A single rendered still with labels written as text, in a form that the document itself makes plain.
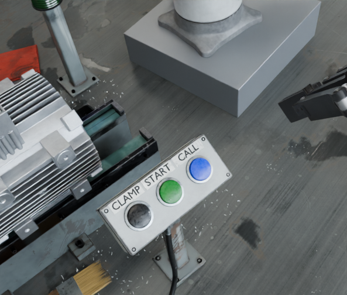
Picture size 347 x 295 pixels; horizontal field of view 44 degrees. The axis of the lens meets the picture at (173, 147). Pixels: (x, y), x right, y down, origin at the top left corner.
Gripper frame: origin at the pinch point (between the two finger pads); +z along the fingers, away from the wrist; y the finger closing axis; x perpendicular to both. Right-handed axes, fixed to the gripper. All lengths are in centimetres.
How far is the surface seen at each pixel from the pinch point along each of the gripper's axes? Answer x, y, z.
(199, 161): -0.9, 11.3, 9.6
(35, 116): -18.7, 23.8, 19.8
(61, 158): -11.8, 24.4, 18.9
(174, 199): 1.1, 17.0, 9.6
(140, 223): 0.8, 22.2, 9.6
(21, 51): -46, 11, 74
